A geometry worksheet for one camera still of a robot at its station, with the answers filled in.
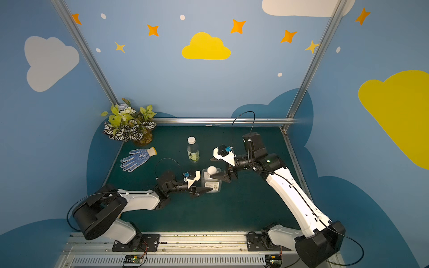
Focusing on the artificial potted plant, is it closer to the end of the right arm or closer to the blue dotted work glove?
the blue dotted work glove

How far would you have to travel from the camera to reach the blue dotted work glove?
40.3 inches

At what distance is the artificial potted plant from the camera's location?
899mm
